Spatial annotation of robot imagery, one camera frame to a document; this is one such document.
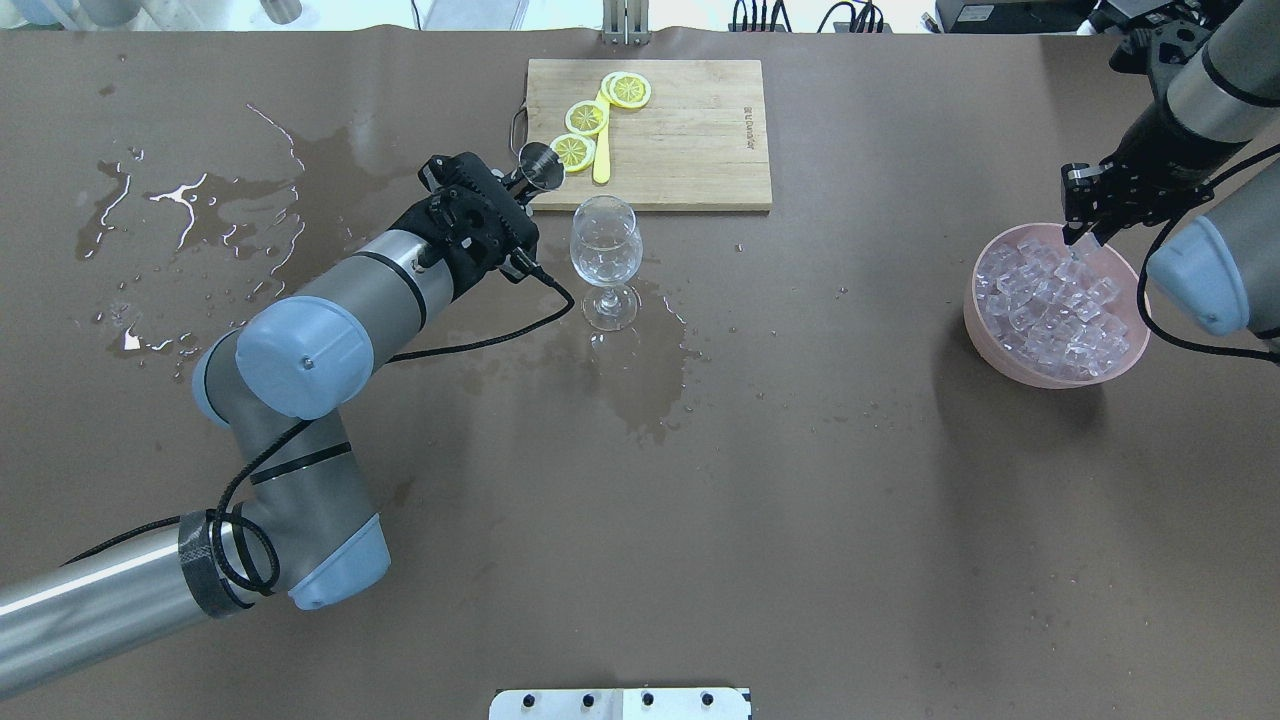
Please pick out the yellow lemon slice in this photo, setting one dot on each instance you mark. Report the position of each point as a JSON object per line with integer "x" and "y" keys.
{"x": 587, "y": 118}
{"x": 575, "y": 152}
{"x": 627, "y": 90}

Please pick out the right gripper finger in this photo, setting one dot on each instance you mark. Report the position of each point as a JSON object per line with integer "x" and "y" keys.
{"x": 1079, "y": 183}
{"x": 1106, "y": 227}

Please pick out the steel cocktail jigger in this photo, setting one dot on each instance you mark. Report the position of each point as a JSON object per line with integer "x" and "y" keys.
{"x": 538, "y": 169}

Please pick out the pink bowl of ice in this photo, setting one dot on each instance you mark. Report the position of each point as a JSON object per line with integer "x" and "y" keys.
{"x": 1054, "y": 316}

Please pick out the white camera post base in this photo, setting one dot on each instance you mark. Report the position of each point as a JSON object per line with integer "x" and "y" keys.
{"x": 623, "y": 703}

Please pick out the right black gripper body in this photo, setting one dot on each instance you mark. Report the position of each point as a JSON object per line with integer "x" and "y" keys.
{"x": 1146, "y": 152}

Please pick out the yellow lemon slice middle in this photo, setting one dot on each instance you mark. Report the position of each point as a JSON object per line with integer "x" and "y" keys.
{"x": 587, "y": 118}

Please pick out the yellow lemon slice far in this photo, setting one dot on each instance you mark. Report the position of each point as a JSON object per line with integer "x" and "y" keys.
{"x": 627, "y": 90}

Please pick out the yellow lemon slice near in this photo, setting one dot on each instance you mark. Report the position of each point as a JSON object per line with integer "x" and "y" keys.
{"x": 575, "y": 152}

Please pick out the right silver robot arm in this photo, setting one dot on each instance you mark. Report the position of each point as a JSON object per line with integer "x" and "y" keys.
{"x": 1212, "y": 69}

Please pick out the aluminium frame post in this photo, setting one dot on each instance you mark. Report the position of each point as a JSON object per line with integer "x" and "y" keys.
{"x": 626, "y": 23}

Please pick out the bamboo cutting board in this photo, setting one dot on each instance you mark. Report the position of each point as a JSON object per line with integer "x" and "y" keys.
{"x": 700, "y": 144}

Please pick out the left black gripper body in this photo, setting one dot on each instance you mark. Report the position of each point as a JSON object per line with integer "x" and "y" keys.
{"x": 413, "y": 222}

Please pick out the clear wine glass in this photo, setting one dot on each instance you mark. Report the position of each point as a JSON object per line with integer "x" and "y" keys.
{"x": 606, "y": 250}

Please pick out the yellow plastic stick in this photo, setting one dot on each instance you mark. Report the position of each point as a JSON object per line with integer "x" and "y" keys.
{"x": 601, "y": 170}

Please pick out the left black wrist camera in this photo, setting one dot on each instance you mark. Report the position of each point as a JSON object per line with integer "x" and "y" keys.
{"x": 467, "y": 171}

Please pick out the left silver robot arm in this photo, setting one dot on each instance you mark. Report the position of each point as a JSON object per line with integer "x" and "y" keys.
{"x": 310, "y": 530}

